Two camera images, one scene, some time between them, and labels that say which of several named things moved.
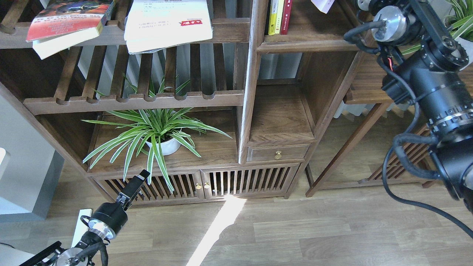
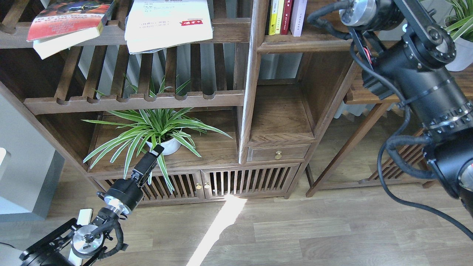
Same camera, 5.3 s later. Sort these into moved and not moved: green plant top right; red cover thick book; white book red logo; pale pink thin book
Moved: pale pink thin book
Not moved: red cover thick book; white book red logo; green plant top right
